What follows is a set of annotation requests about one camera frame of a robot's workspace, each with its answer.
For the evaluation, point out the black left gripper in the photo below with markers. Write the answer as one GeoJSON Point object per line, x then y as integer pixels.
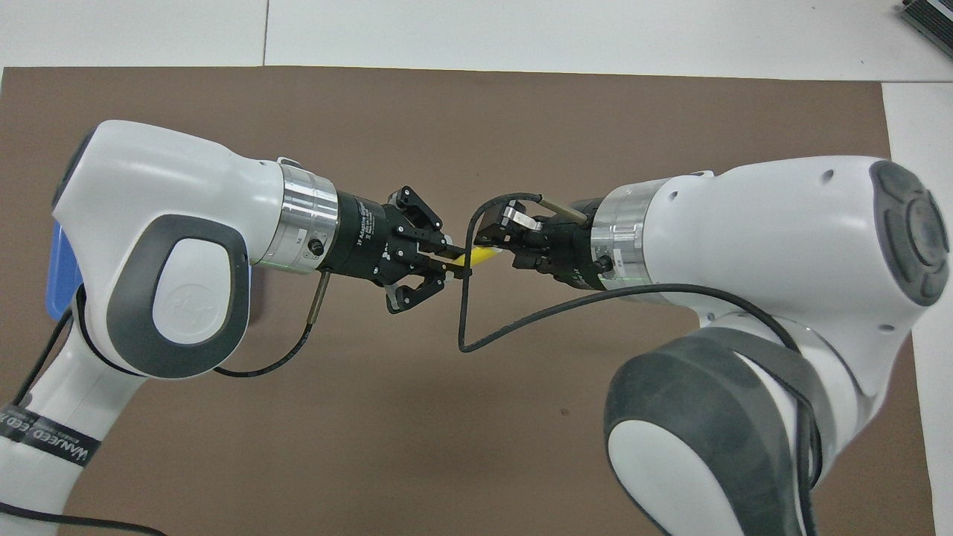
{"type": "Point", "coordinates": [361, 238]}

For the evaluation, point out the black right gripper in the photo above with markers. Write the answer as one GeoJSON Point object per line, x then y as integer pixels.
{"type": "Point", "coordinates": [573, 249]}

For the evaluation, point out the yellow pen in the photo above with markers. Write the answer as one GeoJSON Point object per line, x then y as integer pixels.
{"type": "Point", "coordinates": [476, 257]}

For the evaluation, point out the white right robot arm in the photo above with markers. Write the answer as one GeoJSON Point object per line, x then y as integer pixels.
{"type": "Point", "coordinates": [744, 298]}

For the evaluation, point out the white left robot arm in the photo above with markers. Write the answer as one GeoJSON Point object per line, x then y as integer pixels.
{"type": "Point", "coordinates": [164, 246]}

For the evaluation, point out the blue plastic tray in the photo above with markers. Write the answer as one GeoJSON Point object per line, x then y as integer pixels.
{"type": "Point", "coordinates": [63, 283]}

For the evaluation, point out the brown table mat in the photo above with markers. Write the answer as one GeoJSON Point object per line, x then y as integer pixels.
{"type": "Point", "coordinates": [461, 112]}

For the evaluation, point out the grey ribbed device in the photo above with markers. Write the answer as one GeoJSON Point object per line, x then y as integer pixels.
{"type": "Point", "coordinates": [931, 18]}

